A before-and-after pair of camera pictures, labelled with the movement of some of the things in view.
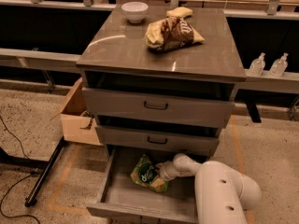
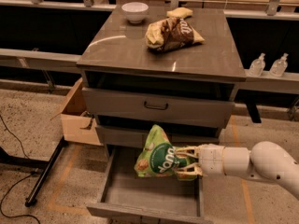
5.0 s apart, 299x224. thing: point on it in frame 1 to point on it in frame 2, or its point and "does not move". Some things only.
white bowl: (135, 11) does not move
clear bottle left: (258, 65) does not move
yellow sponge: (179, 12) does not move
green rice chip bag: (146, 173) to (158, 158)
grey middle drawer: (200, 140) does not move
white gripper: (167, 172) to (210, 160)
